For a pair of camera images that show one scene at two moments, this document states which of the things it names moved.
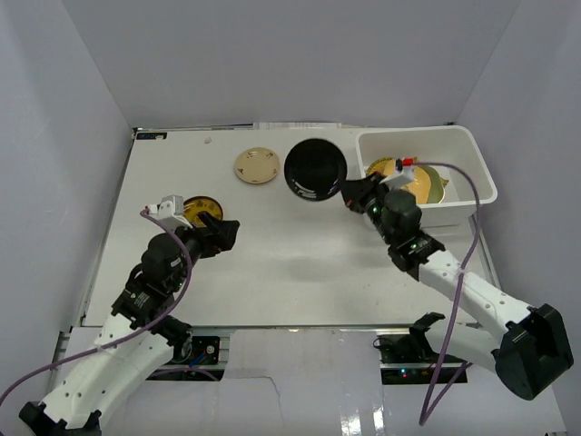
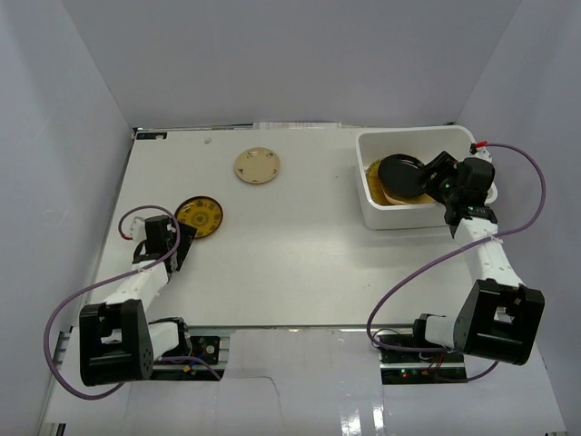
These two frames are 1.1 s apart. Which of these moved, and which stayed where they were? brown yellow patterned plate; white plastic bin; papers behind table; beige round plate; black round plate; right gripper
Moved: right gripper; black round plate
Stayed: brown yellow patterned plate; beige round plate; papers behind table; white plastic bin
